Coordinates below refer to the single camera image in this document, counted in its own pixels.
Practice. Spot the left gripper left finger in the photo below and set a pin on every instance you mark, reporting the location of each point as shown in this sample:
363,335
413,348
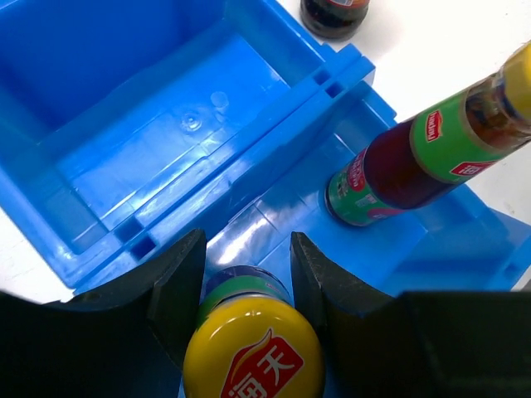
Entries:
125,338

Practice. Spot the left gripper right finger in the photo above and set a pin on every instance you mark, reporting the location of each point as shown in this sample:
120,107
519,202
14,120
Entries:
418,344

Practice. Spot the yellow-cap sauce bottle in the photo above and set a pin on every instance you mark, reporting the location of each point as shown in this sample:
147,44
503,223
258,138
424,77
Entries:
250,341
432,153

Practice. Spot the red-cap sauce jar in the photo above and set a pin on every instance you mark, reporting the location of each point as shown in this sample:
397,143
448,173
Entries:
336,20

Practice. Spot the blue three-compartment plastic bin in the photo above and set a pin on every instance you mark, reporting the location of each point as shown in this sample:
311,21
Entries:
127,124

